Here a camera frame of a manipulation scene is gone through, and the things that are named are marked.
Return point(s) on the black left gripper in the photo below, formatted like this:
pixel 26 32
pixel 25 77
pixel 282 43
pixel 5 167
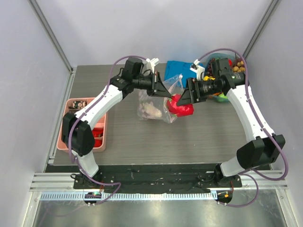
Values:
pixel 159 90

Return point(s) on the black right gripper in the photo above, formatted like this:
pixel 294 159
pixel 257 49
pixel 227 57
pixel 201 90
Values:
pixel 192 90

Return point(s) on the pink toy dragon fruit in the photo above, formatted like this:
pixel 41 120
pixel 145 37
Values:
pixel 179 111

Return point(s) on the clear pink-dotted zip bag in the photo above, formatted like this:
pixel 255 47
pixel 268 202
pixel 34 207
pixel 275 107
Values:
pixel 174 86

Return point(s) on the beige toy potato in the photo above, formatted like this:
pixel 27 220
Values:
pixel 152 112

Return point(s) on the yellow toy mango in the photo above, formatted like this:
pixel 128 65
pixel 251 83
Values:
pixel 207 78

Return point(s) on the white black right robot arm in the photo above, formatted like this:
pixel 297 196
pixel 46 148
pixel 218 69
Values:
pixel 263 145

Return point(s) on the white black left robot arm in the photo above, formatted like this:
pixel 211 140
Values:
pixel 77 127

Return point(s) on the blue folded cloth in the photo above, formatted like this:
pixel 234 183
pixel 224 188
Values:
pixel 178 67

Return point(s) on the teal plastic fruit basket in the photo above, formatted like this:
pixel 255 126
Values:
pixel 220 56

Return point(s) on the purple toy grape bunch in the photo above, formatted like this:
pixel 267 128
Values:
pixel 209 67

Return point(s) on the green toy cucumber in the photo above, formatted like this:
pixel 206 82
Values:
pixel 221 98

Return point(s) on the brown toy longan bunch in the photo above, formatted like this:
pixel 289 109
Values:
pixel 238 64

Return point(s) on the lower red folded cloth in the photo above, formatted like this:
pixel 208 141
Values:
pixel 98 142

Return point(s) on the rose patterned dark cloth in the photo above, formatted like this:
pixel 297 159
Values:
pixel 77 104

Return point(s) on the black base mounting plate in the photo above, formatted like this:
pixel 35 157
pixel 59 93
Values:
pixel 155 179

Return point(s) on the pink plastic divided organizer tray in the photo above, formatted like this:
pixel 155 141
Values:
pixel 101 123

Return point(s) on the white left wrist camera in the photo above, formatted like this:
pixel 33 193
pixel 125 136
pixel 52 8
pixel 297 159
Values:
pixel 151 64

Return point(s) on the white slotted cable duct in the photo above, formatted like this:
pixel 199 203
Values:
pixel 95 196

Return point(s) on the aluminium frame rail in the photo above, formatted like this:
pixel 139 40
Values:
pixel 63 181

